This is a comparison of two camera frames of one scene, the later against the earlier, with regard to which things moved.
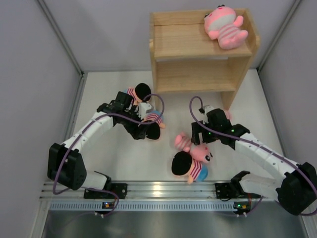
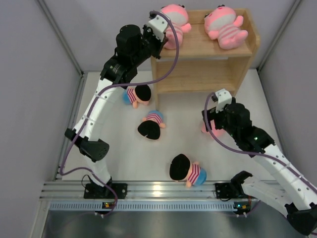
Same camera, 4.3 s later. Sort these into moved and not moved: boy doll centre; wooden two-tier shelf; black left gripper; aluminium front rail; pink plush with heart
Moved: black left gripper; pink plush with heart
Not moved: wooden two-tier shelf; boy doll centre; aluminium front rail
